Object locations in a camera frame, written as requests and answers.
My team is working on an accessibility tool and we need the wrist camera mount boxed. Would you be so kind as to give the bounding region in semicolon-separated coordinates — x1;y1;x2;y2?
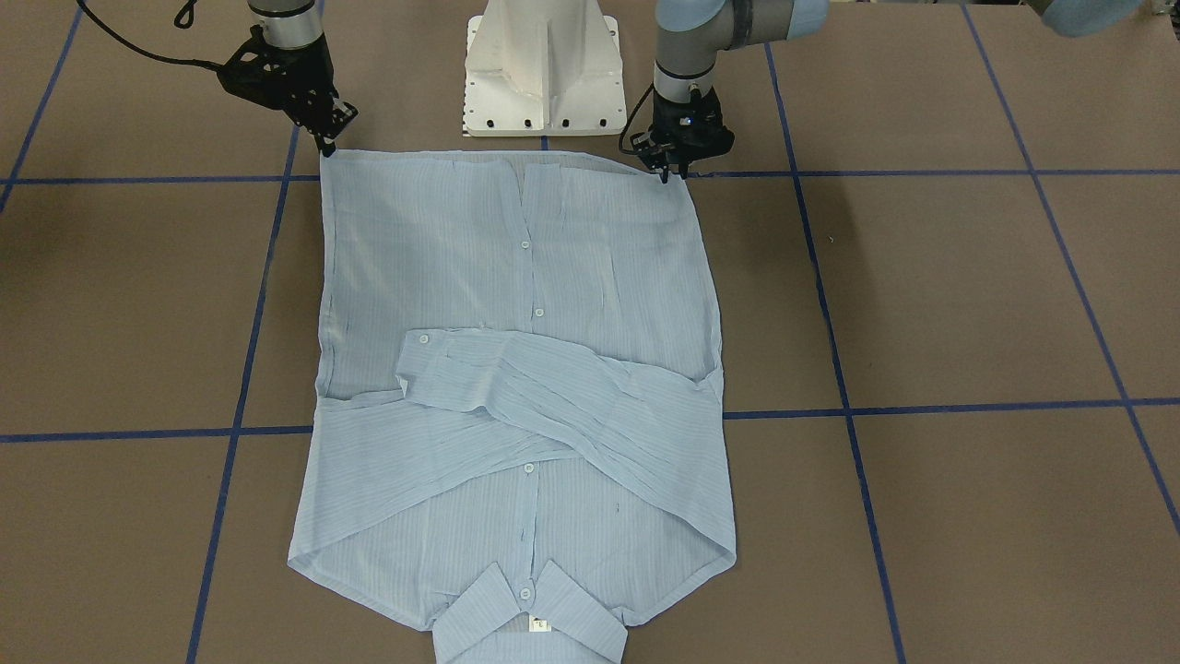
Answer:
620;131;660;159
218;25;296;111

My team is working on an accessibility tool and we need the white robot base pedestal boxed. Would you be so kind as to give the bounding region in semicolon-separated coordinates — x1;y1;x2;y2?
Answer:
461;1;628;137

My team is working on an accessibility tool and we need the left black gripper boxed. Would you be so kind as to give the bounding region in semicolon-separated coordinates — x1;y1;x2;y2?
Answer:
650;88;735;184

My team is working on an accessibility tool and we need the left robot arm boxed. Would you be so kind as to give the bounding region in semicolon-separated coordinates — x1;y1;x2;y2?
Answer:
620;1;1176;180

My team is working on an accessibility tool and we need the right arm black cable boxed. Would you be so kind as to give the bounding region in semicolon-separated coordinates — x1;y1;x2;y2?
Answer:
78;0;231;73

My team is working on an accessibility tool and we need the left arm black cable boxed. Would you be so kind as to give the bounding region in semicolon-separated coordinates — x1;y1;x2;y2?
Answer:
618;85;657;158

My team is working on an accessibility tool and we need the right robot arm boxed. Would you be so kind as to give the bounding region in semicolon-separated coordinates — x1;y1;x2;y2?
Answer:
248;1;359;159

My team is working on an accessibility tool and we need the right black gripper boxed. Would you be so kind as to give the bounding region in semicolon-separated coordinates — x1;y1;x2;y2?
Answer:
281;37;359;157

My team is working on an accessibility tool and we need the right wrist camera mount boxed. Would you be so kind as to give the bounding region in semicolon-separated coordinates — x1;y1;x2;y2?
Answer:
218;25;296;111

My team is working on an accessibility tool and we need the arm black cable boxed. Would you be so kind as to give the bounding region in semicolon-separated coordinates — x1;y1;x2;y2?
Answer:
78;0;231;73
618;85;657;158

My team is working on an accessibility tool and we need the light blue button-up shirt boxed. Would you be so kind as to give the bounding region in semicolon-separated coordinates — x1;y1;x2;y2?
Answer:
288;150;738;663

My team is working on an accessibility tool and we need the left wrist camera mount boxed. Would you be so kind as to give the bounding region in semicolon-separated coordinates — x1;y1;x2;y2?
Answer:
620;131;660;159

